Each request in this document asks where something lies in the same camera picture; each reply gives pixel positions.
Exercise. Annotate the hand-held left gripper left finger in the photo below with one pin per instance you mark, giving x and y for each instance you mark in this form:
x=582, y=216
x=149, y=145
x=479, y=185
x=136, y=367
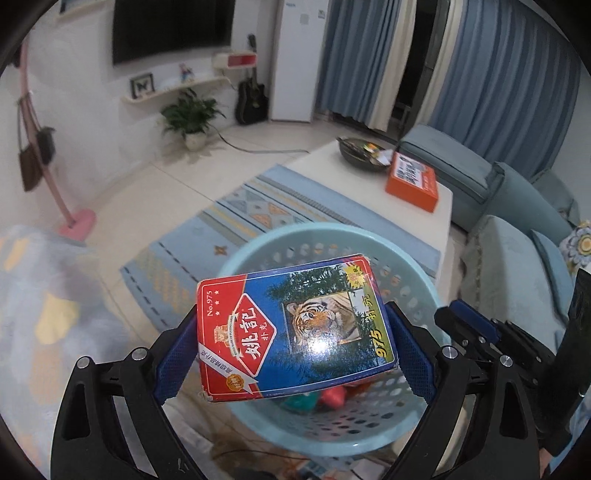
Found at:
x=178, y=355

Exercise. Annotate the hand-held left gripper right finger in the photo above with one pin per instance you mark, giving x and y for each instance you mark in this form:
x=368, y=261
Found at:
x=413, y=355

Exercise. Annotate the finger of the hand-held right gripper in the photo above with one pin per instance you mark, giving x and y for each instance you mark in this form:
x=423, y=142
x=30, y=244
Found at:
x=471, y=319

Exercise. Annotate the coral pink packet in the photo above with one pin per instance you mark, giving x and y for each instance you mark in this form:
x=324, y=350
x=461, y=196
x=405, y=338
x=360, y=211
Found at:
x=334, y=398

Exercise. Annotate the blue and red card box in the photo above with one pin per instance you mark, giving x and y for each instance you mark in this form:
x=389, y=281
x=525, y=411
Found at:
x=295, y=323

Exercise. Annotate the teal packet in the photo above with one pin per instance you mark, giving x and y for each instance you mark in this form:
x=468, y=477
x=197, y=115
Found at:
x=300, y=402

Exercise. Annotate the light blue plastic basket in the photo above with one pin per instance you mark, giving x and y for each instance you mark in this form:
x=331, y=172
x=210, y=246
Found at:
x=277, y=429

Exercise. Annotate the brown shoulder bag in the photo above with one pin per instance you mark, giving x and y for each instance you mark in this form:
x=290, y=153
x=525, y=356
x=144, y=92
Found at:
x=28, y=168

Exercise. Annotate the blue sofa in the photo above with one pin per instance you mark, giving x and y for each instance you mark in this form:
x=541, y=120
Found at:
x=503, y=258

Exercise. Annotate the blue sofa cushion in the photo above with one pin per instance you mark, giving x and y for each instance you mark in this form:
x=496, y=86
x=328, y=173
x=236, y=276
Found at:
x=551, y=263

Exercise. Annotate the blue patterned rug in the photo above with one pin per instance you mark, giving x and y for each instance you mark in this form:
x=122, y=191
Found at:
x=194, y=244

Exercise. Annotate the floral cushion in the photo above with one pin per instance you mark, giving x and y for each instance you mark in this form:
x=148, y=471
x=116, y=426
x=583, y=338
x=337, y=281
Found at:
x=577, y=242

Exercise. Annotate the round table with patterned cloth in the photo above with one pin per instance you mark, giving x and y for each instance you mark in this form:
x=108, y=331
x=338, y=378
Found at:
x=46, y=300

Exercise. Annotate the orange cardboard box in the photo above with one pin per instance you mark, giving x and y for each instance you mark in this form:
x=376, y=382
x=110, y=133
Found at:
x=411, y=184

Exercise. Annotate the white coffee table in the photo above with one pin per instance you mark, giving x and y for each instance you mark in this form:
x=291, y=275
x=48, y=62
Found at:
x=332, y=194

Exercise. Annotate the dark bowl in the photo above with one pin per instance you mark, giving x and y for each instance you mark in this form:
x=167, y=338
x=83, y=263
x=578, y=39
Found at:
x=355, y=159

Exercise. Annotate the pink coat rack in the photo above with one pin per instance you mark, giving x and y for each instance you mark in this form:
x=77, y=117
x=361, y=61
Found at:
x=55, y=194

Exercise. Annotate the wide blue curtain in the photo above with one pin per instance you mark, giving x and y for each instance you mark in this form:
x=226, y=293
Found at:
x=498, y=83

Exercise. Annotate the potted green plant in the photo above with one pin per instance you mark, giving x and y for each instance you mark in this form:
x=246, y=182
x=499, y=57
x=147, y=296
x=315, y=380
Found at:
x=191, y=115

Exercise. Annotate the black cylindrical bag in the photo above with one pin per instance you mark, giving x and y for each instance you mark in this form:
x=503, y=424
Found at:
x=46, y=145

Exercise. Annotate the dark balcony door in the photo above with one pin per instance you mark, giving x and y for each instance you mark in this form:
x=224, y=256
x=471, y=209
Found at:
x=415, y=69

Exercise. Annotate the black acoustic guitar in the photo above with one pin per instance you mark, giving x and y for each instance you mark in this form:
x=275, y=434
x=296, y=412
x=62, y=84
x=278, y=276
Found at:
x=251, y=104

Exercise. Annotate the small colourful figurine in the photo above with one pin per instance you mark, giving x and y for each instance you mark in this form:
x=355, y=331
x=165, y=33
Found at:
x=186, y=73

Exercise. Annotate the blue curtain with white stripe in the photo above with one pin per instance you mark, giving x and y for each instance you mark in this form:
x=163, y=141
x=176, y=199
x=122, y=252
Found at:
x=355, y=60

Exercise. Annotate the white refrigerator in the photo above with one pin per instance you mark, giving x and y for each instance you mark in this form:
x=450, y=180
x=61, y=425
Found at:
x=295, y=60

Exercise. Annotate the white curved low wall shelf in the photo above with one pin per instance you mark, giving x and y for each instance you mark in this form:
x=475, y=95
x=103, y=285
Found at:
x=184, y=86

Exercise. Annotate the butterfly picture frame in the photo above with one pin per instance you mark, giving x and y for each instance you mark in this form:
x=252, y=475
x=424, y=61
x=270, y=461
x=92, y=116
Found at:
x=142, y=86

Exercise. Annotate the red and white wall box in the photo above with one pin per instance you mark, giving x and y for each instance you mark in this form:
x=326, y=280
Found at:
x=235, y=61

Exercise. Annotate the black wall television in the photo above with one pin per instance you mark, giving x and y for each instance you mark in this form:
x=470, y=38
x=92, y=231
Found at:
x=171, y=27

